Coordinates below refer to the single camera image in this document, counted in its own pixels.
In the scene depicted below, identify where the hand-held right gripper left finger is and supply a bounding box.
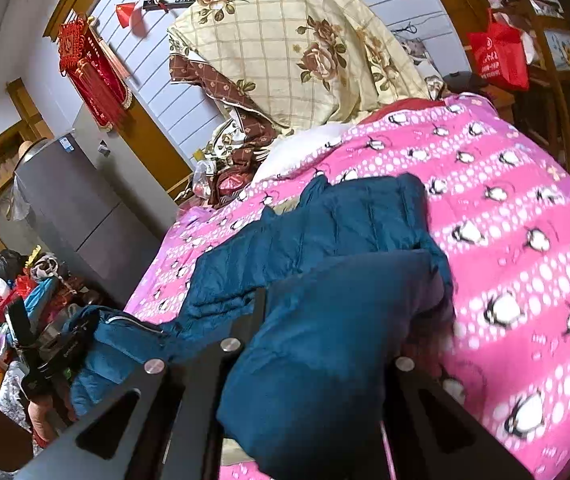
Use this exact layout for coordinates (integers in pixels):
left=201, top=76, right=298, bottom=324
left=15, top=287, right=268, bottom=480

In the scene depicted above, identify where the small red pennant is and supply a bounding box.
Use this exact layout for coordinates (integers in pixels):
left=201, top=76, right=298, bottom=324
left=115, top=2, right=148, bottom=39

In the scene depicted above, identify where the straw hat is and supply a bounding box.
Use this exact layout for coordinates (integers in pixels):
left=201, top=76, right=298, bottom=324
left=17, top=137, right=48, bottom=167

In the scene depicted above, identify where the cream floral checked quilt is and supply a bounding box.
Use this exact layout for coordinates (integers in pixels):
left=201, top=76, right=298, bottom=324
left=167, top=0, right=440, bottom=131

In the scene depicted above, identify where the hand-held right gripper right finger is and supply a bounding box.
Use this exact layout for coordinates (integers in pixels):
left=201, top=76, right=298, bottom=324
left=380, top=356, right=536, bottom=480

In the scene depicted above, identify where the pink penguin print blanket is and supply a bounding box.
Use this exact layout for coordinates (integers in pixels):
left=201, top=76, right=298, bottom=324
left=125, top=95, right=570, bottom=480

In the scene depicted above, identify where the clear plastic bag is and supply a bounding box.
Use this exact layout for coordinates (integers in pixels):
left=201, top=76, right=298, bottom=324
left=192, top=160, right=222, bottom=206

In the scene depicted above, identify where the wooden shelf rack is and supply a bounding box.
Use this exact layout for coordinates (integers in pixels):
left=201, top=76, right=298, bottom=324
left=485, top=0, right=570, bottom=191

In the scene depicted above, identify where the person's left forearm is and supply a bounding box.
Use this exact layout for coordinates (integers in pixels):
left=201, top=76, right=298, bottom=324
left=27, top=395, right=72, bottom=450

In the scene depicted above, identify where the pile of colourful household clutter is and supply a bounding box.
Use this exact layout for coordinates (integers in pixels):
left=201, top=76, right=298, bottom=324
left=0, top=246, right=86, bottom=411

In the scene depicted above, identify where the white pillow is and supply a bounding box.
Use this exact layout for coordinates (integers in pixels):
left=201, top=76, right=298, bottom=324
left=252, top=120, right=360, bottom=183

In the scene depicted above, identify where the red knot wall ornament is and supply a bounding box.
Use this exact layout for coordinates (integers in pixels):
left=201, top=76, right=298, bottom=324
left=57, top=16, right=133, bottom=133

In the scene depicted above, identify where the red shopping bag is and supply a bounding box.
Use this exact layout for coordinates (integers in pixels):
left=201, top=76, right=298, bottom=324
left=467, top=10, right=530, bottom=92

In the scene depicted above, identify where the brown floral bed cloth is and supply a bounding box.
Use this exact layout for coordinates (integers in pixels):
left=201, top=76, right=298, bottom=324
left=169, top=52, right=290, bottom=206

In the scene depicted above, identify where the teal puffer jacket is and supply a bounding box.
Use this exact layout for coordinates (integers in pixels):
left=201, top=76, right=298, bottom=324
left=62, top=172, right=456, bottom=480

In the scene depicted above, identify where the grey refrigerator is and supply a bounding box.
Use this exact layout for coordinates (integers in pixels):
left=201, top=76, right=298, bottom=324
left=15, top=132, right=166, bottom=306

